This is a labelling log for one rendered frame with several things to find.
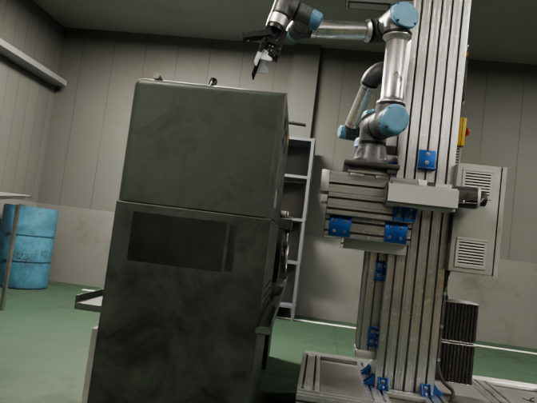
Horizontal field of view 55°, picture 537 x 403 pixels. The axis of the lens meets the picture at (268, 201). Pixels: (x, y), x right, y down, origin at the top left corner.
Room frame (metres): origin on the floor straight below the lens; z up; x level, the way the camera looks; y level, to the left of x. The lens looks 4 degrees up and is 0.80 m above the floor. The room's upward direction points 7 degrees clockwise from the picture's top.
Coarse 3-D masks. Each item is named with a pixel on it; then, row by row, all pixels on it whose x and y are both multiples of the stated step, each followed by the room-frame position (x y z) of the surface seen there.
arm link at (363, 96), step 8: (376, 64) 2.62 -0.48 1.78; (368, 72) 2.63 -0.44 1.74; (376, 72) 2.61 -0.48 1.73; (368, 80) 2.64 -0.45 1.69; (376, 80) 2.63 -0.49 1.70; (360, 88) 2.70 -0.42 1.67; (368, 88) 2.66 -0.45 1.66; (376, 88) 2.68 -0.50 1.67; (360, 96) 2.71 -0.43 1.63; (368, 96) 2.71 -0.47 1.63; (360, 104) 2.74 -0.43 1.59; (352, 112) 2.79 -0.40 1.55; (360, 112) 2.77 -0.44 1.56; (352, 120) 2.81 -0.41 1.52; (344, 128) 2.86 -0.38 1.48; (352, 128) 2.84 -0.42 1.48; (344, 136) 2.87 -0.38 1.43; (352, 136) 2.87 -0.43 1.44
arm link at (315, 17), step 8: (304, 8) 1.89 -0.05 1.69; (312, 8) 1.91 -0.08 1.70; (296, 16) 1.90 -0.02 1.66; (304, 16) 1.90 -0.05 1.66; (312, 16) 1.90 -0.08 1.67; (320, 16) 1.91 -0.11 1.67; (296, 24) 1.96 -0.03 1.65; (304, 24) 1.92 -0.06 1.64; (312, 24) 1.91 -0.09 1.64; (304, 32) 2.00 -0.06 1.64
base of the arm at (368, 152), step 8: (360, 144) 2.13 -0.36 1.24; (368, 144) 2.10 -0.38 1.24; (376, 144) 2.09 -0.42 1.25; (384, 144) 2.12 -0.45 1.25; (360, 152) 2.12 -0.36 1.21; (368, 152) 2.09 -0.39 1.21; (376, 152) 2.09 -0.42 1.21; (384, 152) 2.11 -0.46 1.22; (360, 160) 2.10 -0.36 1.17; (368, 160) 2.08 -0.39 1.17; (376, 160) 2.08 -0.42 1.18; (384, 160) 2.09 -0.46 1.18
